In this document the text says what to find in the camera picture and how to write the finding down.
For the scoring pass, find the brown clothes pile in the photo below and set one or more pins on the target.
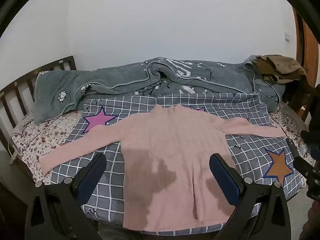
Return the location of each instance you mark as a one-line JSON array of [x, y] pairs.
[[280, 67]]

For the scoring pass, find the dark wooden headboard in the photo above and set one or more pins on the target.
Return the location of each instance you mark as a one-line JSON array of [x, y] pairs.
[[15, 90]]

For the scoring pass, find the grey checked blanket with stars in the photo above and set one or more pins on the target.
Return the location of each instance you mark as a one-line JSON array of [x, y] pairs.
[[250, 150]]

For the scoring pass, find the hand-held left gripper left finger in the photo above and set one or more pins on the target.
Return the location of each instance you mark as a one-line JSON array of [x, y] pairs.
[[93, 173]]

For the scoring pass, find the dark wooden chair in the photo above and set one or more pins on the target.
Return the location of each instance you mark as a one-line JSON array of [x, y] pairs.
[[300, 92]]

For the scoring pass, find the floral bed sheet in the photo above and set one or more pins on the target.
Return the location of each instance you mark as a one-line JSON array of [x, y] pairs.
[[37, 140]]

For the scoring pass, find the wooden door frame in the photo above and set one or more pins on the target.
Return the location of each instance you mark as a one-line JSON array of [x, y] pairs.
[[310, 47]]

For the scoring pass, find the white wall switch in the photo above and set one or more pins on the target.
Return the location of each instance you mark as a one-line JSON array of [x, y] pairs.
[[287, 37]]

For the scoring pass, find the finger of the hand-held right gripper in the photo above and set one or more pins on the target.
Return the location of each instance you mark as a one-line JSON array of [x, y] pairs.
[[292, 146]]

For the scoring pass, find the pink ribbed sweater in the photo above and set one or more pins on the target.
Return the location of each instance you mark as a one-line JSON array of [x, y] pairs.
[[170, 142]]

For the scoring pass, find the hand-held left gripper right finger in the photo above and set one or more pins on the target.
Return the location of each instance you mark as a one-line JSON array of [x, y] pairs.
[[226, 177]]

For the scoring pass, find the grey fleece quilt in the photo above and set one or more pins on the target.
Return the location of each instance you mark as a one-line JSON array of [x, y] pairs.
[[125, 77]]

